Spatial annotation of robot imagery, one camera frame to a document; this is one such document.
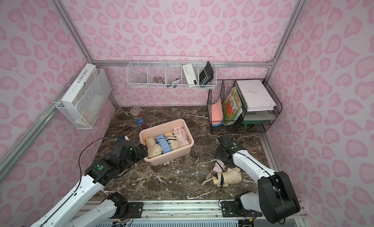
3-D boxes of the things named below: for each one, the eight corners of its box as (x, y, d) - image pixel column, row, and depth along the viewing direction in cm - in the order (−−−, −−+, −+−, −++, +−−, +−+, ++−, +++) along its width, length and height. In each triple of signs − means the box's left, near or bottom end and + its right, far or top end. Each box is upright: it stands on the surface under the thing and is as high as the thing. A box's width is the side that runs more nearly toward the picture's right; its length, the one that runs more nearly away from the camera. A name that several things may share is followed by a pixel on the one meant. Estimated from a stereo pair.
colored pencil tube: (138, 132, 106) (129, 114, 91) (140, 125, 110) (132, 107, 95) (147, 132, 106) (139, 114, 91) (149, 125, 110) (141, 107, 95)
